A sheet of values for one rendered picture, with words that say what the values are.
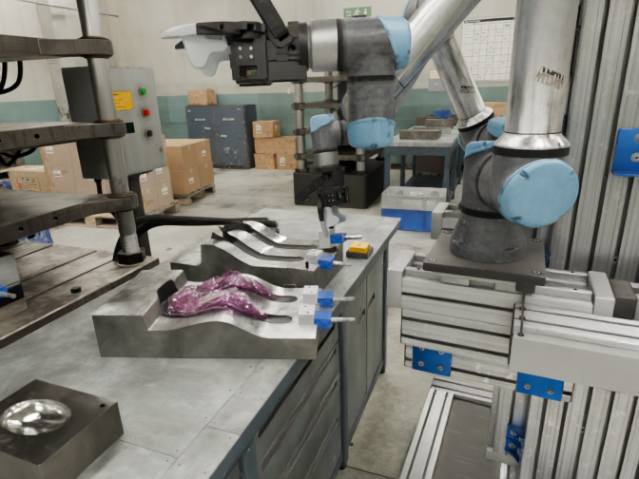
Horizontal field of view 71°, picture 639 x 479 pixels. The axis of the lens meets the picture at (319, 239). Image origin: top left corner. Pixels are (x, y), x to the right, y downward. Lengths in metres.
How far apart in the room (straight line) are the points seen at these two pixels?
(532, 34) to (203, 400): 0.85
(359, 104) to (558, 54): 0.30
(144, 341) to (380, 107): 0.73
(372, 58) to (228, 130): 7.68
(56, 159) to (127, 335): 4.66
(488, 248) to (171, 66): 8.94
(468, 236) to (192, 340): 0.64
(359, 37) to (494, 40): 6.90
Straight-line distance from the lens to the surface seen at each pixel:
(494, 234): 0.94
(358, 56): 0.72
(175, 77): 9.55
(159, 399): 1.00
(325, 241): 1.39
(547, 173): 0.78
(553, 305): 0.98
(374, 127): 0.72
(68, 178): 5.64
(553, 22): 0.79
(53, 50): 1.66
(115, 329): 1.13
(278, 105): 8.43
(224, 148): 8.44
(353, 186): 5.27
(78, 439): 0.87
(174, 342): 1.09
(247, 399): 0.95
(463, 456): 1.71
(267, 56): 0.74
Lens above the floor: 1.38
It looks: 19 degrees down
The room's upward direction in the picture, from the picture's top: 2 degrees counter-clockwise
